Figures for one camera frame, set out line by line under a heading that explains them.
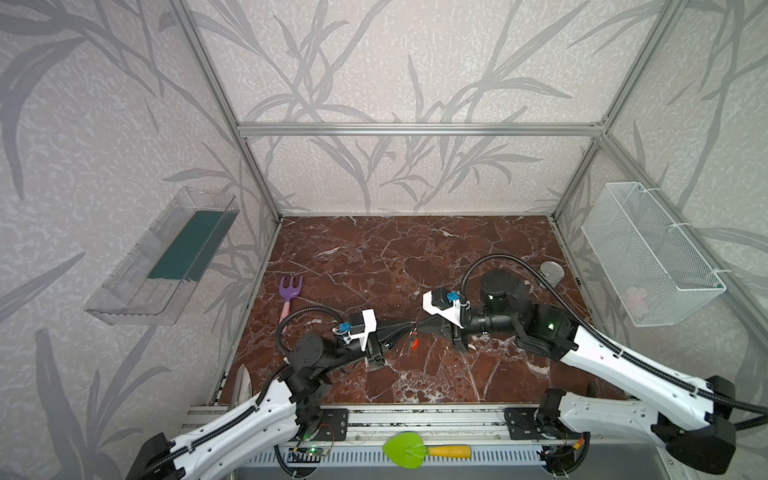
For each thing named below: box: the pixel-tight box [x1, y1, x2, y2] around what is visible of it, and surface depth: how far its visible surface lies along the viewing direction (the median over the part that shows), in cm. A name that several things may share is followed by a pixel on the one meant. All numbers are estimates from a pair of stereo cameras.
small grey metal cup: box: [540, 261, 565, 288], surface depth 98 cm
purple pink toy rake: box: [279, 276, 304, 324], surface depth 99 cm
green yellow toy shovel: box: [382, 432, 472, 470], surface depth 71 cm
